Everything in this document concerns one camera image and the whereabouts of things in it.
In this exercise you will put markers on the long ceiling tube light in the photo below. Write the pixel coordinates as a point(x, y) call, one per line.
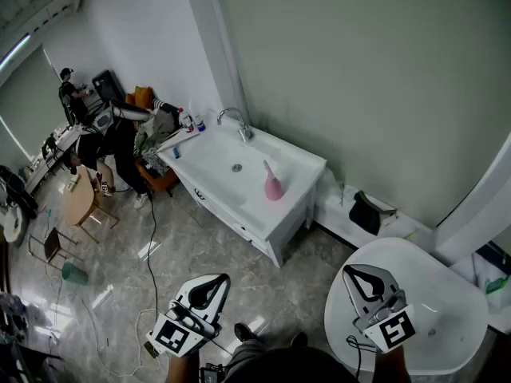
point(14, 52)

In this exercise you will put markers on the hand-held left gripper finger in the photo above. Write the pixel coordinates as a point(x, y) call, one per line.
point(219, 301)
point(187, 291)

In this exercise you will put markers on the person's grey trousers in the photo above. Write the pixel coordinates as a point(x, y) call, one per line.
point(245, 353)

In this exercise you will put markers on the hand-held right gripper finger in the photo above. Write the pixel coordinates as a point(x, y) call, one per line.
point(357, 299)
point(383, 279)

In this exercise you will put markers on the black bag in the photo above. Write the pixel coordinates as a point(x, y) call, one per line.
point(365, 214)

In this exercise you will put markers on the white bottle blue label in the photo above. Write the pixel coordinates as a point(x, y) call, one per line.
point(197, 120)

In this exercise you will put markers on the green packet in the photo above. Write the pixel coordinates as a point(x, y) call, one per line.
point(497, 285)

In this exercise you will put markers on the person's right forearm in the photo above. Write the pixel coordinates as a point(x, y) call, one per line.
point(393, 367)

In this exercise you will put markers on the white power strip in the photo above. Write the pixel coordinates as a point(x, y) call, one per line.
point(151, 349)

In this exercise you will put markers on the person's dark shirt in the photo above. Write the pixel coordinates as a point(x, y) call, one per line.
point(299, 367)

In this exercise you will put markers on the black monitor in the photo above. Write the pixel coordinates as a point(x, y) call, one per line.
point(108, 86)

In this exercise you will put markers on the white flat board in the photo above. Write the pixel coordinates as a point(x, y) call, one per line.
point(181, 139)

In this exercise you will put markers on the orange chair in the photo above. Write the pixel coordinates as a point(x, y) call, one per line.
point(159, 182)

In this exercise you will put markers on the person's left shoe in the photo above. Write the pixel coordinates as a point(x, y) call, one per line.
point(244, 332)

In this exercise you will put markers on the chrome sink drain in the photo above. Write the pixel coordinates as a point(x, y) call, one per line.
point(237, 167)

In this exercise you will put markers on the person's right shoe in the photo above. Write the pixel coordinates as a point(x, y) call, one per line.
point(299, 339)

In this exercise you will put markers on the dark metal chair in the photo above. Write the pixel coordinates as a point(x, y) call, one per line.
point(52, 243)

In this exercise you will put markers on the person's left forearm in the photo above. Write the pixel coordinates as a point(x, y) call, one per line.
point(181, 369)

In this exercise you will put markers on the round wooden table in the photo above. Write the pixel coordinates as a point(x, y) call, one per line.
point(78, 198)

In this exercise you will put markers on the large grey roller blind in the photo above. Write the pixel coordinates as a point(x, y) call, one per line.
point(359, 74)

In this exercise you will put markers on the red cap bottle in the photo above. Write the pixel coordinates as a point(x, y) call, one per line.
point(185, 122)

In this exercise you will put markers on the pink spray bottle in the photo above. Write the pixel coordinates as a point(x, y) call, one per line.
point(273, 188)

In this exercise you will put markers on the pile of clothes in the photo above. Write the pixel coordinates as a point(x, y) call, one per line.
point(159, 128)

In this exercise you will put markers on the white long desk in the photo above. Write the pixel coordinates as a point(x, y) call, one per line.
point(40, 170)

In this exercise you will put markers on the white vanity cabinet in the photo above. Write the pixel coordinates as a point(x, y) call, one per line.
point(295, 218)

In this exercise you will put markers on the black waist device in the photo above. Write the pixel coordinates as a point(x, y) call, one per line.
point(211, 375)

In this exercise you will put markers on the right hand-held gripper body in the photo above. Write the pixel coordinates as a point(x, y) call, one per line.
point(393, 329)

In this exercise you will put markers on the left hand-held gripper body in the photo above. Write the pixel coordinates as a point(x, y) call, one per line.
point(175, 333)

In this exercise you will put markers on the black white striped cloth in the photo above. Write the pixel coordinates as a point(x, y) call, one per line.
point(163, 104)

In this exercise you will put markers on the person's shoe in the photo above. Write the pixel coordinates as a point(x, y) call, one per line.
point(244, 332)
point(299, 339)

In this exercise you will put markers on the green bucket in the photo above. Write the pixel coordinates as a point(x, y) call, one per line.
point(74, 273)

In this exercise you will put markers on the chrome faucet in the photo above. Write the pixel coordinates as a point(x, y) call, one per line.
point(244, 132)

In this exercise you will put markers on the grey patterned cloth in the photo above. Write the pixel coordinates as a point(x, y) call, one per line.
point(153, 166)

